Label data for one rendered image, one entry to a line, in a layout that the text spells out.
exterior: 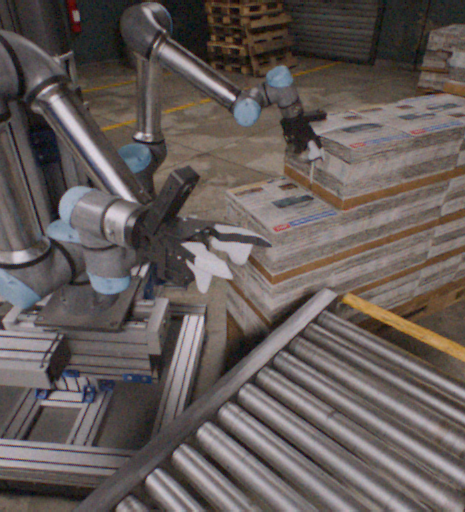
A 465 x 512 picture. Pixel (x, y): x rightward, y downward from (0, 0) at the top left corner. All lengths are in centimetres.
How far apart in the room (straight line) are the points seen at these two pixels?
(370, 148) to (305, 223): 33
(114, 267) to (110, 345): 48
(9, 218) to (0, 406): 106
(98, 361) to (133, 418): 44
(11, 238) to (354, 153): 106
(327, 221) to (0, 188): 104
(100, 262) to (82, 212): 10
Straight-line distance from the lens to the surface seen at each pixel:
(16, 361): 124
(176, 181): 59
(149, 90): 153
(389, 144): 160
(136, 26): 137
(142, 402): 171
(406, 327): 115
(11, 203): 93
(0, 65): 88
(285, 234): 144
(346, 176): 152
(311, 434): 92
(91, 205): 72
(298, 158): 173
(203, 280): 57
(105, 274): 78
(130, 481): 88
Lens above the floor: 156
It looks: 35 degrees down
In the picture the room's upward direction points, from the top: straight up
